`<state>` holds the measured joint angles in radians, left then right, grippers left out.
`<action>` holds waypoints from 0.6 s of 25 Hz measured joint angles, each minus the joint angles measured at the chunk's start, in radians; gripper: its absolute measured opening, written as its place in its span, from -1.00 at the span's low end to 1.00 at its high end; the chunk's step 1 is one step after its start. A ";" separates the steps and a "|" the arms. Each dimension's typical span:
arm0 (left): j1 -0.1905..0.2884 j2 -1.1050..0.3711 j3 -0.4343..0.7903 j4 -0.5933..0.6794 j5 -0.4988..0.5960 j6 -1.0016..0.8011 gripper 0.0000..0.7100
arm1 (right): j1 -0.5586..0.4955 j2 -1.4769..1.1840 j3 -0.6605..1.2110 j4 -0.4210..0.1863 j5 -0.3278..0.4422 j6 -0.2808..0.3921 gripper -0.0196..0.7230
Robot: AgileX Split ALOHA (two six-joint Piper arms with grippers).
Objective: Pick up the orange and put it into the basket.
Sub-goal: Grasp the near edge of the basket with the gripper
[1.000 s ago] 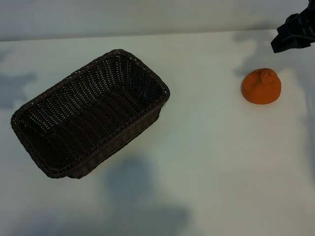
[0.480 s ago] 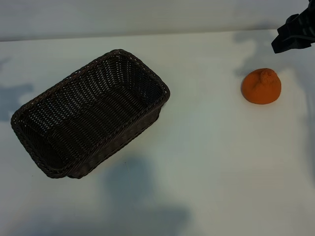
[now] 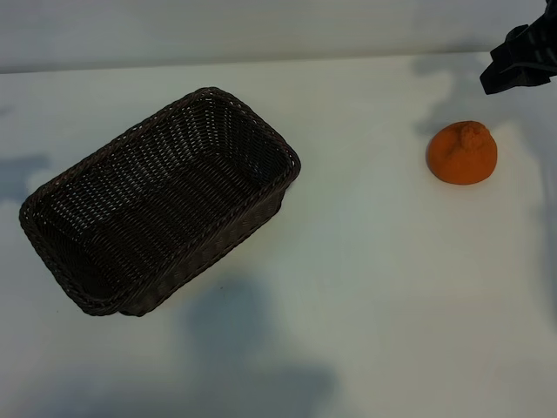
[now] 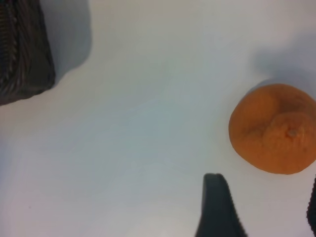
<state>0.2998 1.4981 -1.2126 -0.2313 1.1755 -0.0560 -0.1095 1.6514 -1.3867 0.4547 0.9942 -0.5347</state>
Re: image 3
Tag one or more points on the dark brown wicker basket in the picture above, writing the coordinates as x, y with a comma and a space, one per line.
165, 196

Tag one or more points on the orange with knobby stem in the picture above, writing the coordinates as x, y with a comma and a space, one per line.
461, 157

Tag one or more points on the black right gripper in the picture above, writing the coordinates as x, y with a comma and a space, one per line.
546, 39

